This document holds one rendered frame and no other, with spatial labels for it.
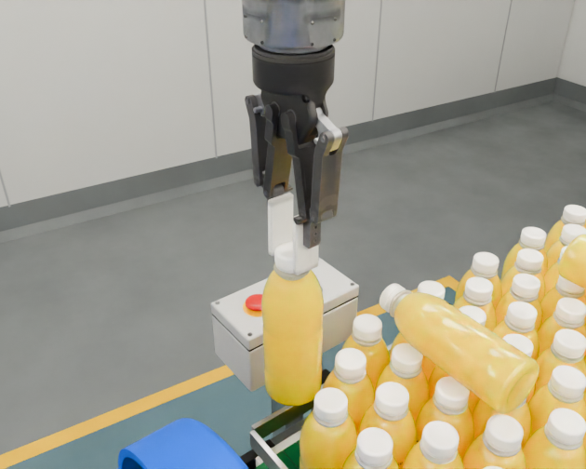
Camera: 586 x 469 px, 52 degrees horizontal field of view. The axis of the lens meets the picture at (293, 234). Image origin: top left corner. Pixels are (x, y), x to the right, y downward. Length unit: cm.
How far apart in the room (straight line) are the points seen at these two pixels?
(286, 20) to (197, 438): 35
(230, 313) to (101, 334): 176
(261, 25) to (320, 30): 5
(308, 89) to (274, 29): 6
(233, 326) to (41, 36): 245
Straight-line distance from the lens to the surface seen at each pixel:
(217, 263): 288
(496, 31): 469
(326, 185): 56
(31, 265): 311
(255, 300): 85
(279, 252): 65
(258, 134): 62
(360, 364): 76
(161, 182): 349
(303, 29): 51
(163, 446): 54
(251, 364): 84
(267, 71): 54
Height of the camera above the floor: 164
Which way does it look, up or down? 32 degrees down
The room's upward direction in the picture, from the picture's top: straight up
